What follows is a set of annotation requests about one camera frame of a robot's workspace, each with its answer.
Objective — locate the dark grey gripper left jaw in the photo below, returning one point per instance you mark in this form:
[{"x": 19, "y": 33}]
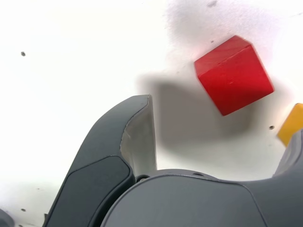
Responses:
[{"x": 99, "y": 151}]

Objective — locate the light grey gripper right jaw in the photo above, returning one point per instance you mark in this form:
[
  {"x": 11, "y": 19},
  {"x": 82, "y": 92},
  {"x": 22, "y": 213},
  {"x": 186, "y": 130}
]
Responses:
[{"x": 189, "y": 203}]

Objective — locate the yellow cube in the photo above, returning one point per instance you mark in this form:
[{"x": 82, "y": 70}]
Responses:
[{"x": 291, "y": 125}]

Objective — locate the red cube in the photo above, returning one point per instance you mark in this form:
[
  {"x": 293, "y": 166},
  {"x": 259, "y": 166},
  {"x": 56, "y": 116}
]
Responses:
[{"x": 234, "y": 78}]

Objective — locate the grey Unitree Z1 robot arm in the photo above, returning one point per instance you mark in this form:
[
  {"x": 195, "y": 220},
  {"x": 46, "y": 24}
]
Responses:
[{"x": 4, "y": 220}]

